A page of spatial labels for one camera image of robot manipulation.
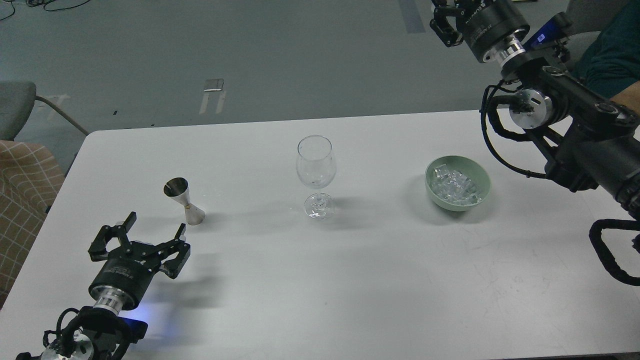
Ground clear ice cubes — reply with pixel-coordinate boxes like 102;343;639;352
430;164;483;207

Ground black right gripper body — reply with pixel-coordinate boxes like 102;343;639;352
457;0;531;63

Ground green bowl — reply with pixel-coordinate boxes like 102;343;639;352
424;155;492;212

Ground clear wine glass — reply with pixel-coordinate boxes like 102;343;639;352
295;134;338;220

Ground grey chair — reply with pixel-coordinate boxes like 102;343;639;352
0;80;90;141

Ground person forearm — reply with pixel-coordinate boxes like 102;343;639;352
610;80;640;117

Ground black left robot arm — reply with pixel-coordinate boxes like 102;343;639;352
16;211;191;360

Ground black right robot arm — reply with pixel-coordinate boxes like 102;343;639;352
430;0;640;286

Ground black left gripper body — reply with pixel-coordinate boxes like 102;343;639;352
88;241;162;315

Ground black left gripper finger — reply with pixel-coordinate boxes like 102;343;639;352
87;211;137;262
150;223;191;280

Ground metal floor plate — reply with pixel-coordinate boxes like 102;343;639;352
202;78;225;92

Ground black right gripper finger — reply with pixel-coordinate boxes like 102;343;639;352
430;0;464;48

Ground person teal torso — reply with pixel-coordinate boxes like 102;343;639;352
572;0;640;99

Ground steel cocktail jigger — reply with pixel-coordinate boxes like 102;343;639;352
163;177;206;226

